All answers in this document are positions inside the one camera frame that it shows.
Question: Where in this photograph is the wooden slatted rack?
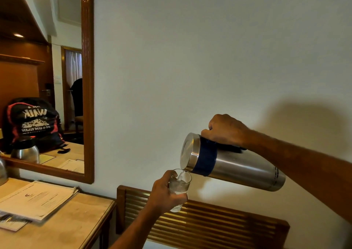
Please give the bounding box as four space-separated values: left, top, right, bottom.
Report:
115 185 291 249

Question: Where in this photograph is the person's left forearm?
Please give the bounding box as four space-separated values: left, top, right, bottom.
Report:
109 204 163 249

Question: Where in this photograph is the wooden framed wall mirror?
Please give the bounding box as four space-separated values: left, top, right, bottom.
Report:
0 0 104 185

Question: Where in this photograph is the printed booklet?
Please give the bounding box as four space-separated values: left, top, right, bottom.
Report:
0 212 30 233

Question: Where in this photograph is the wooden desk with beige top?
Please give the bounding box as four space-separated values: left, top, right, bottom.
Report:
0 177 117 249

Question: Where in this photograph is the clear drinking glass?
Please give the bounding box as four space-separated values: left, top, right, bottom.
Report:
168 169 193 213

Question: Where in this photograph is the stack of white papers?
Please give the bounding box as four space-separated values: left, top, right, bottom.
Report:
0 180 80 223

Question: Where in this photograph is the steel kettle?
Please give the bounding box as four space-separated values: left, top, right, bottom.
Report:
0 158 8 187

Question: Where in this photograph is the person's left hand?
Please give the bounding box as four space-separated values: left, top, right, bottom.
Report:
147 170 188 217

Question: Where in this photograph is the stainless steel water jug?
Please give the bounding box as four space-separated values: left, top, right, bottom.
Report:
179 132 287 193

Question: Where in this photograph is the person's right hand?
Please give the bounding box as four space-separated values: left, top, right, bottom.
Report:
201 114 251 148

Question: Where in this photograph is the person's right forearm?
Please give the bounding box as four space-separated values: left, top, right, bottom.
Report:
243 129 352 225

